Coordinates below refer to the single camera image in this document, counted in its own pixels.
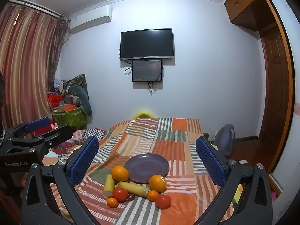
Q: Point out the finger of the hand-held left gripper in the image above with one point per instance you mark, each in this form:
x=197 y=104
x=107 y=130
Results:
x=55 y=136
x=38 y=123

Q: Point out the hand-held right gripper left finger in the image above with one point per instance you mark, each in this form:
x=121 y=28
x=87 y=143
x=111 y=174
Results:
x=83 y=161

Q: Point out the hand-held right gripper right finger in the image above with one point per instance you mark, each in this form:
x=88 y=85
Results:
x=209 y=161

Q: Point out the short yellow corn cob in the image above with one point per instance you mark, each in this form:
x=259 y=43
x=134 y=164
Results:
x=109 y=184

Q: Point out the large plain orange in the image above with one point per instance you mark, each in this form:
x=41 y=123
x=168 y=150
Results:
x=120 y=173

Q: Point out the red tomato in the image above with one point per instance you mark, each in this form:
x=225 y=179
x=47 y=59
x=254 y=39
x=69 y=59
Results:
x=163 y=201
x=120 y=194

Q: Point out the small orange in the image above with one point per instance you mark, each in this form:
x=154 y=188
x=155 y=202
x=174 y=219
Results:
x=152 y=195
x=112 y=202

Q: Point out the long yellow corn cob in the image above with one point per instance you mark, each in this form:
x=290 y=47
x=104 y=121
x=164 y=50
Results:
x=132 y=188

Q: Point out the large orange with sticker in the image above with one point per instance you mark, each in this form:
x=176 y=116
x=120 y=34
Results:
x=157 y=183

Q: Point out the purple plate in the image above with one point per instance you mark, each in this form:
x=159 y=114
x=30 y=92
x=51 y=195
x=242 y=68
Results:
x=146 y=167

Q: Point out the red flat box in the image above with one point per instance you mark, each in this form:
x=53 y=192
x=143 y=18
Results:
x=43 y=131

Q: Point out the pink toy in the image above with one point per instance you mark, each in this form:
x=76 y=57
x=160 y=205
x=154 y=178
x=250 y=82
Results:
x=56 y=126

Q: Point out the black white checkered cloth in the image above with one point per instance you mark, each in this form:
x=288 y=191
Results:
x=93 y=134

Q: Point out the red fabric bundle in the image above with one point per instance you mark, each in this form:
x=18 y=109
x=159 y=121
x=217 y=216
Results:
x=55 y=99

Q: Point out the orange cardboard box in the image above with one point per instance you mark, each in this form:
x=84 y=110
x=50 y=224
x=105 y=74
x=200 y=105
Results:
x=68 y=107

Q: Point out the white paper slip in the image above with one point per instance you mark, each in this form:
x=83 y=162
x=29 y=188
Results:
x=243 y=162

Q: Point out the striped patchwork blanket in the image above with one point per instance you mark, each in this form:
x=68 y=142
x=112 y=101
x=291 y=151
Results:
x=164 y=140

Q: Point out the patterned dark cushion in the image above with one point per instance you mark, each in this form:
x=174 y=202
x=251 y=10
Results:
x=77 y=80

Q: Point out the small purple plum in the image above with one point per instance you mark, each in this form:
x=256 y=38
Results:
x=131 y=197

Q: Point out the striped red curtain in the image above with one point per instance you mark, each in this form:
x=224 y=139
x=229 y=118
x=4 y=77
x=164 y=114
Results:
x=28 y=63

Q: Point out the brown wooden door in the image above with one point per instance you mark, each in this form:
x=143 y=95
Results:
x=275 y=86

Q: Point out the white air conditioner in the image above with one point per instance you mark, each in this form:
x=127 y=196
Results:
x=90 y=18

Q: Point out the white sliding wardrobe door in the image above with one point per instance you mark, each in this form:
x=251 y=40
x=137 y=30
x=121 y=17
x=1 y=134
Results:
x=294 y=75

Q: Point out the wooden overhead cabinet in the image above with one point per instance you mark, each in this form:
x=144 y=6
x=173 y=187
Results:
x=246 y=4

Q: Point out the small black wall monitor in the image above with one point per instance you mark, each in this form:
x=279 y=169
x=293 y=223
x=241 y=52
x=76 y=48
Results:
x=147 y=70

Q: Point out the white curtain rail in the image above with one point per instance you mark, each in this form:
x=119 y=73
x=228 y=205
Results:
x=37 y=5

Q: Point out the black wall television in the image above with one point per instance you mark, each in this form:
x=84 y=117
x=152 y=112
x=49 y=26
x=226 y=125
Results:
x=147 y=44

